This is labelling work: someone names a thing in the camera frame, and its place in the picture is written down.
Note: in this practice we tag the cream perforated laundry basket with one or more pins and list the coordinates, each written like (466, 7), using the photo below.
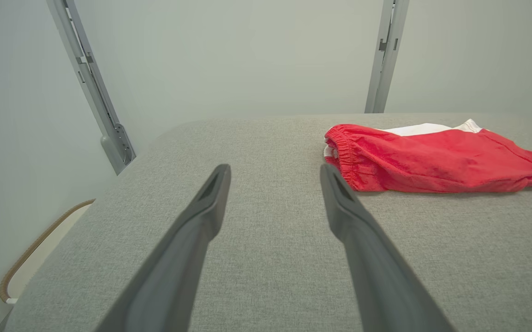
(35, 263)

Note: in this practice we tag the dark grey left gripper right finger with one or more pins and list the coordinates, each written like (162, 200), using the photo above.
(381, 286)

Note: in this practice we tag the grey double metal pole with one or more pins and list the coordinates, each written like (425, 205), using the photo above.
(385, 69)

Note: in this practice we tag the grey metal frame pole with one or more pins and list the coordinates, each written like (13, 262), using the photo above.
(109, 129)

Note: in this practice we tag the red shorts with white trim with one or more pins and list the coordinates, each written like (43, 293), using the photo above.
(432, 161)

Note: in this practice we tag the grey fabric sofa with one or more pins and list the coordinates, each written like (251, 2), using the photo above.
(270, 276)

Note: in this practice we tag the red basketball jersey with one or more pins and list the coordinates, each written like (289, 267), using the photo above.
(413, 129)

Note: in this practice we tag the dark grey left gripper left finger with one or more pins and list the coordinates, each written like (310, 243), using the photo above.
(169, 276)

